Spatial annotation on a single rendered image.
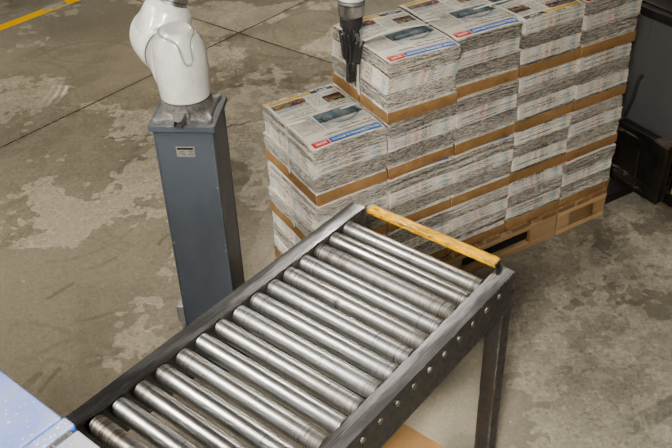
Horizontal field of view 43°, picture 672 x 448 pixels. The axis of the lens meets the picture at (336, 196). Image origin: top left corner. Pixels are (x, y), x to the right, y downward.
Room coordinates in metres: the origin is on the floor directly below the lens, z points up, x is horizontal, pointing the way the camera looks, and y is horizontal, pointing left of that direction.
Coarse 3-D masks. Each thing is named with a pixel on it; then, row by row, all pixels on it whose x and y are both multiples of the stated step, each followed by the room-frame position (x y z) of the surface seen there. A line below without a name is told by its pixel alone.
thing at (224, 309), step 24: (336, 216) 2.03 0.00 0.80; (360, 216) 2.05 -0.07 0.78; (312, 240) 1.92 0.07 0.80; (288, 264) 1.82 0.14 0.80; (240, 288) 1.72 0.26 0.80; (264, 288) 1.73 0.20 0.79; (216, 312) 1.63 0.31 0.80; (192, 336) 1.55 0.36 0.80; (144, 360) 1.47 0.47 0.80; (168, 360) 1.48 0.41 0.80; (120, 384) 1.40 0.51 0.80; (96, 408) 1.33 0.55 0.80; (144, 408) 1.41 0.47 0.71
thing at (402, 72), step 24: (384, 48) 2.60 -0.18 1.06; (408, 48) 2.60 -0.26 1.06; (432, 48) 2.60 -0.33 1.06; (456, 48) 2.62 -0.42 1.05; (384, 72) 2.52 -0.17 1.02; (408, 72) 2.53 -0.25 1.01; (432, 72) 2.59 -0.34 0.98; (456, 72) 2.63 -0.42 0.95; (384, 96) 2.51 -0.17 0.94; (408, 96) 2.54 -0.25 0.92; (432, 96) 2.58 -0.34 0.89
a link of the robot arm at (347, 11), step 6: (342, 6) 2.63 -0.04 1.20; (348, 6) 2.62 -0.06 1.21; (354, 6) 2.62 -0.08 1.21; (360, 6) 2.63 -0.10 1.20; (342, 12) 2.63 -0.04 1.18; (348, 12) 2.62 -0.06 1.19; (354, 12) 2.62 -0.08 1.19; (360, 12) 2.63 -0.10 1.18; (348, 18) 2.62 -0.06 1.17; (354, 18) 2.62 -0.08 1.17
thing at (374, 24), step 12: (384, 12) 2.92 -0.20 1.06; (396, 12) 2.91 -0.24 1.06; (336, 24) 2.82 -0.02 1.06; (372, 24) 2.81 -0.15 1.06; (384, 24) 2.81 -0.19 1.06; (396, 24) 2.81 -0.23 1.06; (408, 24) 2.80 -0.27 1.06; (336, 36) 2.80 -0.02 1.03; (360, 36) 2.71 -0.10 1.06; (336, 48) 2.80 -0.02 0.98; (336, 60) 2.79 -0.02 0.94; (336, 72) 2.80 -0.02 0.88
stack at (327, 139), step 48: (288, 96) 2.74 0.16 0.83; (336, 96) 2.72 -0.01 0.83; (480, 96) 2.71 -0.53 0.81; (528, 96) 2.83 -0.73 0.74; (288, 144) 2.53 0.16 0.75; (336, 144) 2.41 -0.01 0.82; (384, 144) 2.50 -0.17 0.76; (432, 144) 2.61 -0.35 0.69; (528, 144) 2.85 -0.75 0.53; (288, 192) 2.55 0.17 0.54; (384, 192) 2.50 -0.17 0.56; (432, 192) 2.61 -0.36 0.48; (528, 192) 2.85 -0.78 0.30; (288, 240) 2.58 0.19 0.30; (528, 240) 2.88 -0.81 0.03
